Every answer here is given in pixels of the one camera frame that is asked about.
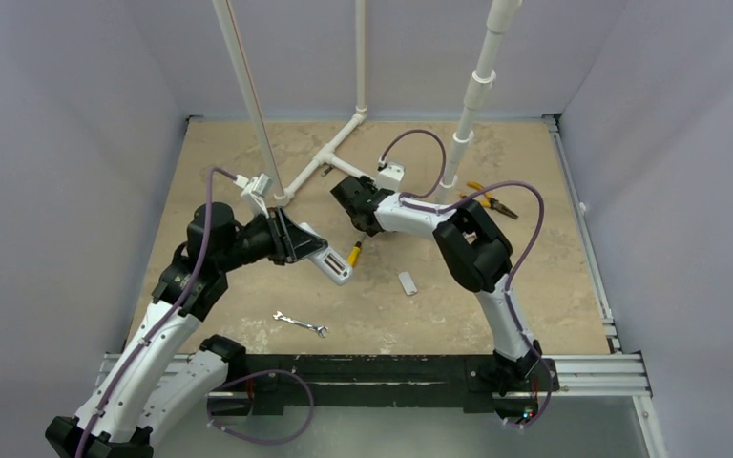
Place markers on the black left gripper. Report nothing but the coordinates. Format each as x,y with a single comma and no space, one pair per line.
284,234

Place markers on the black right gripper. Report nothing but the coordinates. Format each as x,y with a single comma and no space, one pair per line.
346,197

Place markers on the white remote control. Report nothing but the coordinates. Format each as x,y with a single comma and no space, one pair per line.
328,260

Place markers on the white battery cover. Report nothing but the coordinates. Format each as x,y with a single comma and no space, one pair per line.
407,283

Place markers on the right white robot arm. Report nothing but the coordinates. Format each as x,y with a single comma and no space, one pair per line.
476,252

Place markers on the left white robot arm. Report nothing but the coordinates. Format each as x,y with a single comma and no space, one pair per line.
133,409

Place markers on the silver open-end wrench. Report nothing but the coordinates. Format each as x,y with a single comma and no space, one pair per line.
319,330

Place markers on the white jointed vertical pipe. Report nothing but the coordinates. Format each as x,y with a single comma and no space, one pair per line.
482,78

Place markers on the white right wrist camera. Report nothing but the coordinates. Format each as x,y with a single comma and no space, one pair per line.
390,176

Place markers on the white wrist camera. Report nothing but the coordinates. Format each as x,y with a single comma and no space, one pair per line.
390,176
253,191

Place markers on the yellow handled screwdriver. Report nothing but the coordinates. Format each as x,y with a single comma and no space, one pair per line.
356,250

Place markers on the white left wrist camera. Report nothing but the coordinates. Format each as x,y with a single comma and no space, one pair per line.
253,191

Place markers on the yellow handled pliers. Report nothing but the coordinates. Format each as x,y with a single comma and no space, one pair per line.
490,202

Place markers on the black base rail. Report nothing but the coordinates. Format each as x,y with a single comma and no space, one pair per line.
267,384

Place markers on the aluminium frame rail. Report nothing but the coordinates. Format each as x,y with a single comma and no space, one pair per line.
616,373

